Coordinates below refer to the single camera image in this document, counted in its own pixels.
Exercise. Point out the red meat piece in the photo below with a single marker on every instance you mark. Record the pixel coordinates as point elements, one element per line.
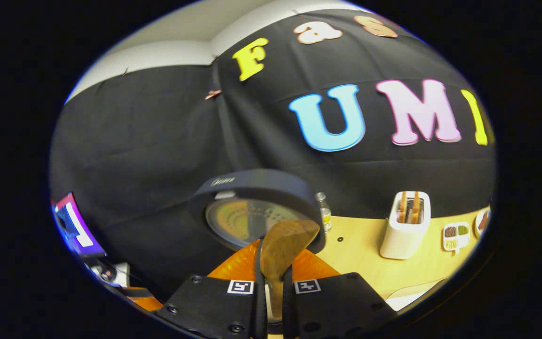
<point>483,221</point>

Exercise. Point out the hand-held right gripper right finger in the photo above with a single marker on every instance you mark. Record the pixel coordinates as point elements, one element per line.
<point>337,306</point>

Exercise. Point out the white toaster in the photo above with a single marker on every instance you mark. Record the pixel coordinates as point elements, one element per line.
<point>402,240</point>

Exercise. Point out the white round plate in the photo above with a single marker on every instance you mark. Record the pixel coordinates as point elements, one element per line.
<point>477,226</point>

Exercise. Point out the white divided bean dish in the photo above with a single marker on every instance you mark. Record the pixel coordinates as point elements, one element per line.
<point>456,238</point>

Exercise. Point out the small glass bottle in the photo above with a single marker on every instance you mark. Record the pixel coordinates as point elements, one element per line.
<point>324,214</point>

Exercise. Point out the bread slice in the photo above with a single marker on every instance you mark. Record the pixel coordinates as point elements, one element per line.
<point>402,207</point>
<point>415,208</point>

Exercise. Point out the clear plastic container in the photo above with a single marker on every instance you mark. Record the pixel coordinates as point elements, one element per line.
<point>417,294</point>

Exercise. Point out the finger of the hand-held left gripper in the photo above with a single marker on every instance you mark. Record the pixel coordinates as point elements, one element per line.
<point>146,300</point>

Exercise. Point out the wooden spoon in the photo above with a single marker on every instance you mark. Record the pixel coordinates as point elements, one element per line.
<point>282,245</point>

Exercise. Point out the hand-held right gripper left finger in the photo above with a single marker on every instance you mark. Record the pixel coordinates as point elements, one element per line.
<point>210,306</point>

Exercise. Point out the dark grey rice cooker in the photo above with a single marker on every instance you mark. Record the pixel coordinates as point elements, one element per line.
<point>261,183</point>

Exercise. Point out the pink cloth clip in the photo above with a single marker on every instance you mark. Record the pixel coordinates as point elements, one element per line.
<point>212,94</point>

